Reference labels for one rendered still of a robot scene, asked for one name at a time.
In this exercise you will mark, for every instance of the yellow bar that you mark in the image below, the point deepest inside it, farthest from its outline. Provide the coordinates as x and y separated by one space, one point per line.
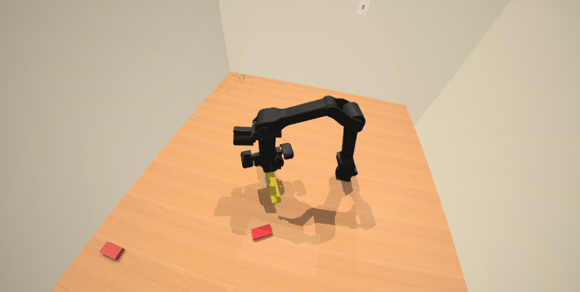
272 187

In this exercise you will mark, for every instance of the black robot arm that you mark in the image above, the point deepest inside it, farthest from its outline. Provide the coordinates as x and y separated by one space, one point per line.
270 122

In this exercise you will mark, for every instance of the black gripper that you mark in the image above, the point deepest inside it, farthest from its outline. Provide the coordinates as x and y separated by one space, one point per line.
247 158

